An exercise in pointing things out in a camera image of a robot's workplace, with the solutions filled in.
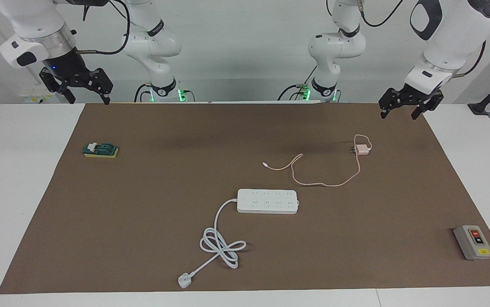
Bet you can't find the white wall box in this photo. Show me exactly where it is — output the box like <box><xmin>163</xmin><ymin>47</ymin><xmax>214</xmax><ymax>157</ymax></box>
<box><xmin>18</xmin><ymin>82</ymin><xmax>61</xmax><ymax>104</ymax></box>

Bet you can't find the green knife switch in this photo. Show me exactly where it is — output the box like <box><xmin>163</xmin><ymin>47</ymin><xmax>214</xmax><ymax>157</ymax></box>
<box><xmin>83</xmin><ymin>142</ymin><xmax>119</xmax><ymax>159</ymax></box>

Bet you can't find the pink charging cable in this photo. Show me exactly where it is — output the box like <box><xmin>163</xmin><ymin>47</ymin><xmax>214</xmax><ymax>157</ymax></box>
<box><xmin>262</xmin><ymin>134</ymin><xmax>374</xmax><ymax>188</ymax></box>

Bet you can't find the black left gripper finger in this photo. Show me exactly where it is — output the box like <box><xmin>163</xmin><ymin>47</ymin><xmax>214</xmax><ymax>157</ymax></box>
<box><xmin>412</xmin><ymin>91</ymin><xmax>445</xmax><ymax>120</ymax></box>
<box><xmin>378</xmin><ymin>88</ymin><xmax>404</xmax><ymax>120</ymax></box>

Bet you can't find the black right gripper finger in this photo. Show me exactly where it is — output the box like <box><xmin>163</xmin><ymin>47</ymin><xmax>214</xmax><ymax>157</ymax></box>
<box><xmin>39</xmin><ymin>68</ymin><xmax>77</xmax><ymax>104</ymax></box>
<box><xmin>85</xmin><ymin>68</ymin><xmax>114</xmax><ymax>105</ymax></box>

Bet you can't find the grey on-off switch box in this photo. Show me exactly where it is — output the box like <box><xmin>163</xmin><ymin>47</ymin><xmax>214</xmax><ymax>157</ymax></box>
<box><xmin>453</xmin><ymin>224</ymin><xmax>490</xmax><ymax>261</ymax></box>

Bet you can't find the white power strip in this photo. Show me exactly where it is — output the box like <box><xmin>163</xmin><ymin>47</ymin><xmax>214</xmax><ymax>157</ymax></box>
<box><xmin>237</xmin><ymin>189</ymin><xmax>300</xmax><ymax>214</ymax></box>

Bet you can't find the white power cord with plug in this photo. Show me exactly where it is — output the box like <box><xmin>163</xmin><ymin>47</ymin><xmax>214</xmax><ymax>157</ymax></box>
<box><xmin>178</xmin><ymin>198</ymin><xmax>247</xmax><ymax>289</ymax></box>

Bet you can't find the brown table mat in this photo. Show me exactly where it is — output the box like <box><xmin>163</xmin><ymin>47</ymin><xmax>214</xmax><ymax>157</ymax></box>
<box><xmin>0</xmin><ymin>102</ymin><xmax>490</xmax><ymax>295</ymax></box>

